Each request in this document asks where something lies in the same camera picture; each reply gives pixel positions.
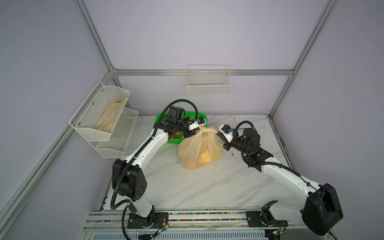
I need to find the aluminium mounting rail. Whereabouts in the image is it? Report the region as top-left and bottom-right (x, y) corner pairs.
(81, 209), (308, 232)

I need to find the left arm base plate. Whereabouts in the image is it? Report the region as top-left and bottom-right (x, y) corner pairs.
(127, 212), (169, 229)

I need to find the green plastic basket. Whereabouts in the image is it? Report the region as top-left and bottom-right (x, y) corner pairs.
(154, 107), (207, 144)

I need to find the beige cloth in shelf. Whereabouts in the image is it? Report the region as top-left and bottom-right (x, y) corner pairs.
(94, 97), (128, 134)

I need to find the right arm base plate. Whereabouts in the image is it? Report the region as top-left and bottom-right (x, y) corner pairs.
(246, 211), (288, 228)

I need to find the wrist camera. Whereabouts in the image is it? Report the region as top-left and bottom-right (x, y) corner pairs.
(189, 117), (207, 131)
(217, 124), (234, 143)

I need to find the upper white mesh shelf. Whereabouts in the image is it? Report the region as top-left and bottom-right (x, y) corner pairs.
(69, 82), (130, 142)

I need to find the white mesh shelf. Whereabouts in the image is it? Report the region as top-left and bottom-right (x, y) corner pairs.
(69, 82), (130, 142)
(96, 108), (139, 159)

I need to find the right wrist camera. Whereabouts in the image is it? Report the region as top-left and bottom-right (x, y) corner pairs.
(217, 124), (234, 143)

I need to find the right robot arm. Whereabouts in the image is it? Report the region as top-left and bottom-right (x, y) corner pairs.
(217, 121), (344, 236)

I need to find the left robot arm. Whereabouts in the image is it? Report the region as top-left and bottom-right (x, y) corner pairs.
(110, 99), (207, 240)

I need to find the white wire wall basket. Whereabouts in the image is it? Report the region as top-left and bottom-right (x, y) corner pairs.
(187, 65), (232, 97)

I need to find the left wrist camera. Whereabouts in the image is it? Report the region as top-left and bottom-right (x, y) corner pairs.
(189, 117), (207, 131)

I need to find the banana print plastic bag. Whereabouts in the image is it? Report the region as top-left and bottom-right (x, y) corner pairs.
(178, 127), (224, 170)

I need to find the lower white mesh shelf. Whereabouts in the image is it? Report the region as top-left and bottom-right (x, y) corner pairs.
(96, 108), (139, 159)

